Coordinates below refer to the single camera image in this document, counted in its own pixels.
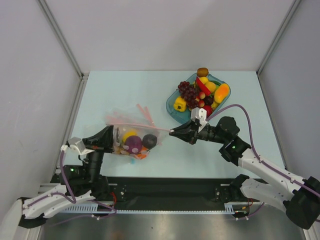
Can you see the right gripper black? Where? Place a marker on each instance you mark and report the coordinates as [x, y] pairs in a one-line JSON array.
[[195, 132]]

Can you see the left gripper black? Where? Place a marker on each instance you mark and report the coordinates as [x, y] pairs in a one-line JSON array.
[[101, 141]]

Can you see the brown longan bunch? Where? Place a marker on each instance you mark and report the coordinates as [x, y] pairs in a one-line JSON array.
[[119, 150]]

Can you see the yellow lemon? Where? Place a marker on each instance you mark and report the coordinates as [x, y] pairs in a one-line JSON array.
[[128, 134], [208, 84]]

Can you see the clear zip bag pink zipper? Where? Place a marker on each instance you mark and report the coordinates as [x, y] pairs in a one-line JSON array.
[[142, 130]]

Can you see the orange fruit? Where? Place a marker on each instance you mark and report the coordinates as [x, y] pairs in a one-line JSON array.
[[143, 153]]

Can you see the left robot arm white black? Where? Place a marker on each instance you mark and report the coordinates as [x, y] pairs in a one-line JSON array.
[[77, 183]]

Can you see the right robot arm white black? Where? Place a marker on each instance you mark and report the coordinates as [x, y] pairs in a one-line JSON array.
[[297, 197]]

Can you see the pink dotted zip bag stack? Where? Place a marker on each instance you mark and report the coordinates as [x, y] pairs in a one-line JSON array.
[[130, 115]]

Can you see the red apple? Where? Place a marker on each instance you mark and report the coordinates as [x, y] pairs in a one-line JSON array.
[[208, 110]]

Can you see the dark purple plum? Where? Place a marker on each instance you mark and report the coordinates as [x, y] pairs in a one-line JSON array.
[[208, 100]]

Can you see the dark red grape bunch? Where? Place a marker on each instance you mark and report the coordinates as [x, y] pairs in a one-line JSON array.
[[188, 93]]

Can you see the red chili pepper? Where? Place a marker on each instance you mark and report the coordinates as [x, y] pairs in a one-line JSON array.
[[202, 87]]

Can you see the orange mango piece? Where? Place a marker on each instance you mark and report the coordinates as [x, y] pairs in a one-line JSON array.
[[221, 93]]

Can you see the brown kiwi fruit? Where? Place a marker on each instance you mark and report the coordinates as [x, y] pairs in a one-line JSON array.
[[202, 72]]

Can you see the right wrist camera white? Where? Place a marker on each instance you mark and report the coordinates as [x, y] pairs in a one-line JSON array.
[[199, 117]]

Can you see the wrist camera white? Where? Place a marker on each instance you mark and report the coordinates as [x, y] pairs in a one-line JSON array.
[[76, 145], [199, 117]]

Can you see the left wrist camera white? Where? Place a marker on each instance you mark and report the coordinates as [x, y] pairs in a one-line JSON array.
[[76, 145]]

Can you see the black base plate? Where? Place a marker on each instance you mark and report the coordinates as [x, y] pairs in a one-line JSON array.
[[173, 193]]

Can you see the aluminium front rail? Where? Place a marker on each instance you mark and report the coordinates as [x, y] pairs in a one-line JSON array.
[[45, 187]]

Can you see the white slotted cable duct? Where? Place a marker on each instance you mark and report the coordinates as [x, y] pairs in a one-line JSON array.
[[98, 209]]

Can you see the left aluminium frame post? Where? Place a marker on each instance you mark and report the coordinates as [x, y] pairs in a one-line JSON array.
[[48, 14]]

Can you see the aluminium frame post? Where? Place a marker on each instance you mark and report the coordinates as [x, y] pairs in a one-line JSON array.
[[48, 14], [279, 34]]

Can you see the right aluminium frame post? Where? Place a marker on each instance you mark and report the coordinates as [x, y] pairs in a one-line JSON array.
[[279, 34]]

